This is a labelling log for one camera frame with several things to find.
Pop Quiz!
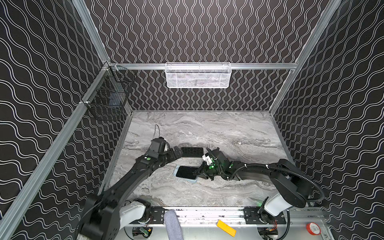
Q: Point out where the black phone case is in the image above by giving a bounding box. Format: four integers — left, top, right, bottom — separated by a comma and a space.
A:
181, 147, 204, 158

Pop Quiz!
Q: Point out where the black smartphone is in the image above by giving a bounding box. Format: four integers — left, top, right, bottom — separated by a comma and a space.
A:
176, 166, 198, 180

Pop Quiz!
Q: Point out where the light green phone case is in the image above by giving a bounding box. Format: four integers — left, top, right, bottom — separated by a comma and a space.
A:
174, 165, 198, 183

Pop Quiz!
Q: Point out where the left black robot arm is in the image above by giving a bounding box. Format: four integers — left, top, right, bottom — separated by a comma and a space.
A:
74, 137, 183, 240

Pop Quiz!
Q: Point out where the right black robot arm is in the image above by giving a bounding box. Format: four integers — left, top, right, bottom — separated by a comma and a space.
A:
194, 149, 325, 217

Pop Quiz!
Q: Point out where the grey cloth roll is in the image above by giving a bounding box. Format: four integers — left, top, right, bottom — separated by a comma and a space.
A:
164, 210, 184, 240

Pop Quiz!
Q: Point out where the yellow block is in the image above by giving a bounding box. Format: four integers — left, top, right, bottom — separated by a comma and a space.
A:
217, 220, 237, 237

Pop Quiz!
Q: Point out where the red tape roll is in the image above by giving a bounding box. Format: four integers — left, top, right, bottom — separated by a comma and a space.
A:
306, 223, 321, 236

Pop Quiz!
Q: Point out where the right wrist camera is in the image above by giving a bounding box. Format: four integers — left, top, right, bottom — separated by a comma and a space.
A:
202, 154, 213, 166

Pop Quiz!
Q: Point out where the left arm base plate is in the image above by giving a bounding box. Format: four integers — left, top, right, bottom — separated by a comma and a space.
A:
132, 207, 166, 225

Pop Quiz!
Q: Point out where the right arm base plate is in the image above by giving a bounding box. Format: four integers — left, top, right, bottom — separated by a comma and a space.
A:
243, 207, 287, 225

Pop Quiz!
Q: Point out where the white wire basket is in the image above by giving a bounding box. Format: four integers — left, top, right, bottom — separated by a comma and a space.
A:
165, 62, 232, 89

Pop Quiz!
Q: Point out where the black wire basket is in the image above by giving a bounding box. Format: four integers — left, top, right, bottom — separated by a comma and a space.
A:
85, 65, 137, 122

